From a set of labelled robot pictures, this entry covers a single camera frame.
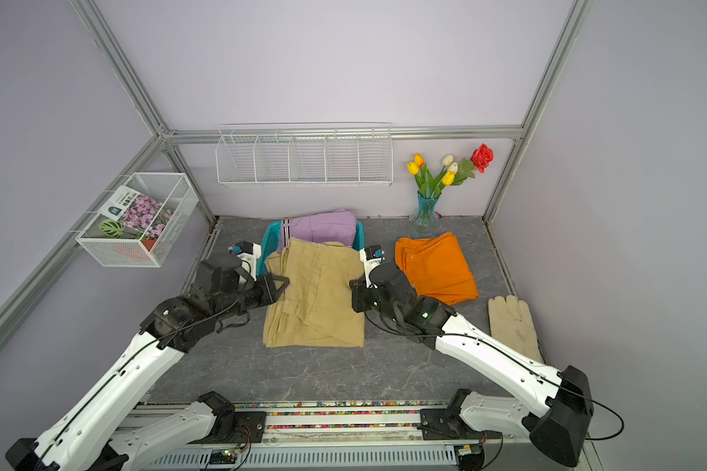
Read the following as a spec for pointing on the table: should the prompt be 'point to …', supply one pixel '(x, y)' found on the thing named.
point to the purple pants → (319, 228)
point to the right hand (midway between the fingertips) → (350, 283)
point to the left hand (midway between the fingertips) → (287, 284)
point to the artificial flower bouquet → (452, 174)
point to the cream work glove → (512, 323)
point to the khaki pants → (316, 307)
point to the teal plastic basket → (270, 237)
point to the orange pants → (437, 267)
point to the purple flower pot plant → (129, 214)
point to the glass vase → (426, 224)
